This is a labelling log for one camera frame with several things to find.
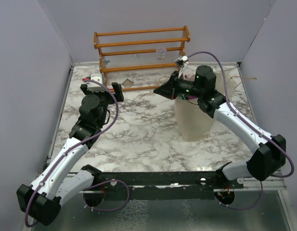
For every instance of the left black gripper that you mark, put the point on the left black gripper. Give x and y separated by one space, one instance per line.
84 88

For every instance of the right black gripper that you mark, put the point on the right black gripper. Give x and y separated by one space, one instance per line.
170 89

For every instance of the beige paper bag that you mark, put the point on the beige paper bag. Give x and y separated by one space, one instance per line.
194 124

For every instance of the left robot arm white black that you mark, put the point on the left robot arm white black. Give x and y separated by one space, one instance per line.
43 198

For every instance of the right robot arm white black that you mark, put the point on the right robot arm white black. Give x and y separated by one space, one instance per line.
268 150

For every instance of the teal clip on shelf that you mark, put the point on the teal clip on shelf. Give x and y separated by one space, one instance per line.
105 61

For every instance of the clear plastic jar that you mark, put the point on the clear plastic jar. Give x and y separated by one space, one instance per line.
161 53

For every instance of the wooden orange shelf rack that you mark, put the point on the wooden orange shelf rack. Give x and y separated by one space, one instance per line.
120 47

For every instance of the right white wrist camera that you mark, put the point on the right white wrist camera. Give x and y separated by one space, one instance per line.
182 62

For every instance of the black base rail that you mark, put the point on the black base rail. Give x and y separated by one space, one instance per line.
117 186

